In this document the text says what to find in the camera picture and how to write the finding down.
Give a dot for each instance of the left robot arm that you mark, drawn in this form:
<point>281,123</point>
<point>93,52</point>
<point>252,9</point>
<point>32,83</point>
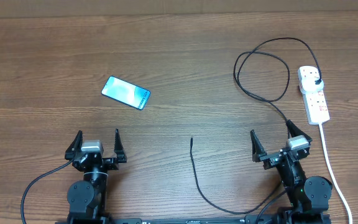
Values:
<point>87,197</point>

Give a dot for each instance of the white power strip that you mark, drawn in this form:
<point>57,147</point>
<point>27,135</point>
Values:
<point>315,103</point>

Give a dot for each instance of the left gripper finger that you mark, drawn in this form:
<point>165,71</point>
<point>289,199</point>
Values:
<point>118,148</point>
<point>74,147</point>

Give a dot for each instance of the blue-screen smartphone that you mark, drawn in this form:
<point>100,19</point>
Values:
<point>125,92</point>

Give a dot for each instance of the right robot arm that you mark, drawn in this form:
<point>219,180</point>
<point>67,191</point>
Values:
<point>309,196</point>

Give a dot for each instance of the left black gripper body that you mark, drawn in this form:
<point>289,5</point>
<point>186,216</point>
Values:
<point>109,164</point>

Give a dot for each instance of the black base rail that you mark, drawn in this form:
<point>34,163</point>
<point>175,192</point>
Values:
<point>191,221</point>

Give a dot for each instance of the white USB wall charger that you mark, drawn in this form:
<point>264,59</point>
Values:
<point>309,85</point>

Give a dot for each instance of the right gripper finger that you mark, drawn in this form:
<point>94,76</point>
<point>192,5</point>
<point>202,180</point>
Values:
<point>295,131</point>
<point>258,150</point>

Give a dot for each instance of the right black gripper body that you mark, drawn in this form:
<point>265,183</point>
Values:
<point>276,158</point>

